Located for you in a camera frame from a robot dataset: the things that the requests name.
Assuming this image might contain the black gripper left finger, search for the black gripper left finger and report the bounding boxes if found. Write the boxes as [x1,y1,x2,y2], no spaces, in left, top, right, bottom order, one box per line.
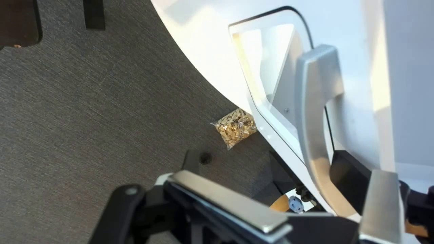
[166,171,294,244]

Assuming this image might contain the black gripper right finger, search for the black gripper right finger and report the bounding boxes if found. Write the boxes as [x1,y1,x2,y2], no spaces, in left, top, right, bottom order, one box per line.
[360,170,405,244]

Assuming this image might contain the oven door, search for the oven door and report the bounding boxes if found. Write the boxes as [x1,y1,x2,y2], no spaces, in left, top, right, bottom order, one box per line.
[228,0,397,221]

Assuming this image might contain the white toy kitchen cabinet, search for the white toy kitchen cabinet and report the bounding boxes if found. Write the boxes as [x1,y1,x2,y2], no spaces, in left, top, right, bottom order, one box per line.
[386,0,434,193]

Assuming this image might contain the bag of granola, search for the bag of granola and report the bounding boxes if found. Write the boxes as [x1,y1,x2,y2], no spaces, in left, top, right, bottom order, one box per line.
[212,109,258,151]

